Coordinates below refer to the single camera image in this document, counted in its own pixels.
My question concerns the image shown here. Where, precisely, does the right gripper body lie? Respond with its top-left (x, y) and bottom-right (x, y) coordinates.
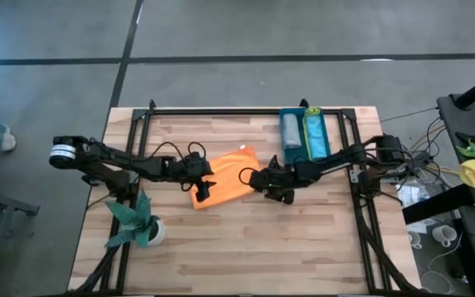
top-left (248, 167), bottom-right (299, 194)

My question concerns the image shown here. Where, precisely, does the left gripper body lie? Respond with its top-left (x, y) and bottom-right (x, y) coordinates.
top-left (181, 152), bottom-right (214, 182)

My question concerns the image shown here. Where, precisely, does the teal plastic basket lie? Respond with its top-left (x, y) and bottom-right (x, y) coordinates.
top-left (279, 106), bottom-right (332, 167)

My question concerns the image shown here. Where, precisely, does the orange microfiber towel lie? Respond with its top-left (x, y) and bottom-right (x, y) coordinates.
top-left (190, 144), bottom-right (262, 211)

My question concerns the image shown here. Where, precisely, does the grey microfiber towel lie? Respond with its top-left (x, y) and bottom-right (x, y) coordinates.
top-left (281, 113), bottom-right (303, 150)

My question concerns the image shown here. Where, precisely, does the turquoise microfiber towel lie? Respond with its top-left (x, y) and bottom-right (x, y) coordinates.
top-left (303, 115), bottom-right (331, 161)

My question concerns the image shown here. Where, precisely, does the artificial green plant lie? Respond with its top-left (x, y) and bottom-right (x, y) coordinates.
top-left (104, 189), bottom-right (161, 250)

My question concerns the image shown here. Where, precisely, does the white plastic bag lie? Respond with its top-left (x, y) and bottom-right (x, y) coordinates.
top-left (397, 181), bottom-right (432, 207)

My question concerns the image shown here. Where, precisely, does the white mug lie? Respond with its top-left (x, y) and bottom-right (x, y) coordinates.
top-left (430, 224), bottom-right (458, 248)
top-left (407, 229), bottom-right (428, 251)

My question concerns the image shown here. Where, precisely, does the black power supply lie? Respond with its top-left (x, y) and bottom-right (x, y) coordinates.
top-left (406, 150), bottom-right (433, 171)

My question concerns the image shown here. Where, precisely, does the dark grey cart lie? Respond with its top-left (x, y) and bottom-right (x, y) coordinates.
top-left (437, 93), bottom-right (475, 297)

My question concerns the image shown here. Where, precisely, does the dark metal stand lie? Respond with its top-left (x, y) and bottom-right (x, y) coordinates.
top-left (0, 183), bottom-right (40, 297)

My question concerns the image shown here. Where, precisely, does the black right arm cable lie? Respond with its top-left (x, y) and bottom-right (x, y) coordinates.
top-left (237, 166), bottom-right (263, 187)

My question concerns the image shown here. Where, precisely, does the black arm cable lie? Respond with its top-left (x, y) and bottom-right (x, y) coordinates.
top-left (148, 140), bottom-right (208, 166)
top-left (237, 166), bottom-right (263, 187)

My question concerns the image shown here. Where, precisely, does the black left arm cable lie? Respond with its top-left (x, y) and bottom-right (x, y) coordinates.
top-left (148, 140), bottom-right (208, 166)

